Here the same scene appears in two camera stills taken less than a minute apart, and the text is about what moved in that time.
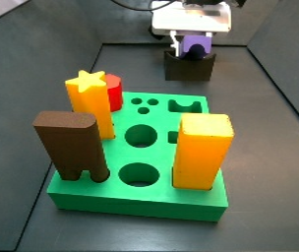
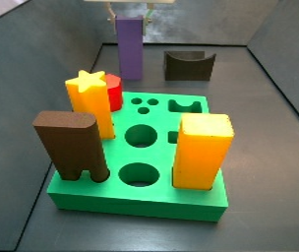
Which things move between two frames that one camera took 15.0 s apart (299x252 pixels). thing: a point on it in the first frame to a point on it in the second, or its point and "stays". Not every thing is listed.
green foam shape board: (140, 161) stays
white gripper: (176, 17) to (147, 20)
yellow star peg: (89, 97) stays
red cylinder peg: (112, 82) stays
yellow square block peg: (204, 137) stays
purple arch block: (203, 40) to (129, 46)
